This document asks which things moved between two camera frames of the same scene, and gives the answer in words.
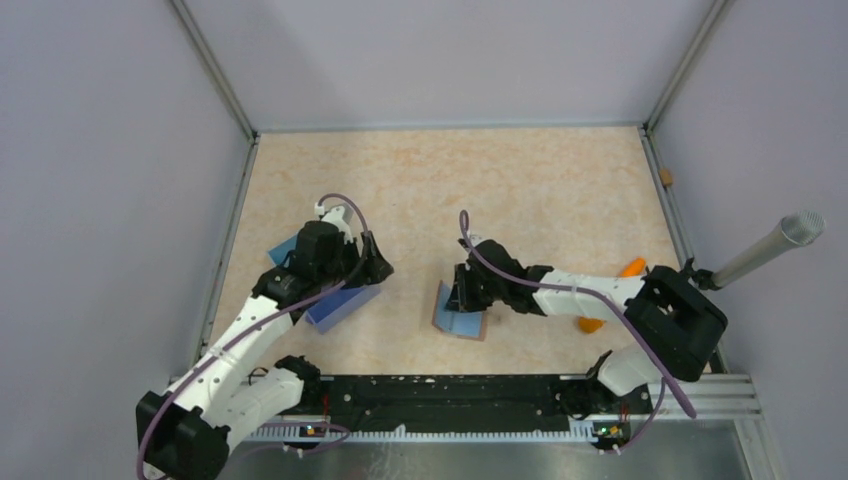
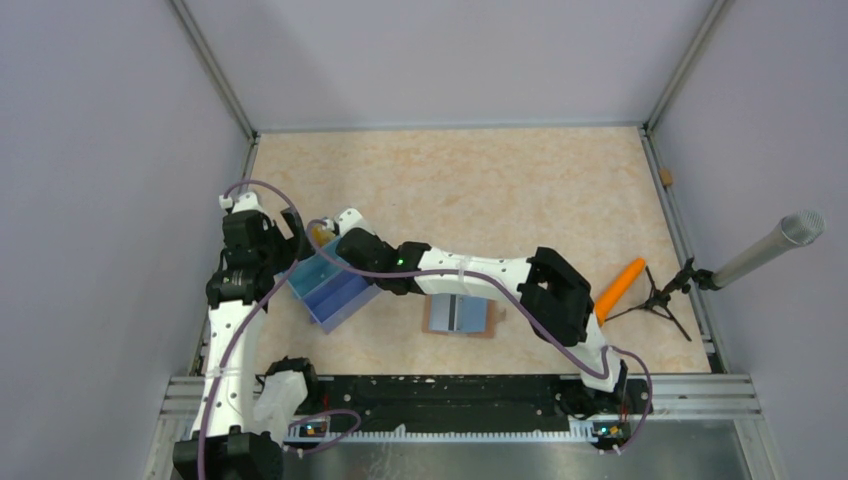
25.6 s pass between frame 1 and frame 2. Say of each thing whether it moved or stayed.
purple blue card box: stayed
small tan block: stayed
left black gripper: moved
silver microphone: stayed
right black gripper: moved
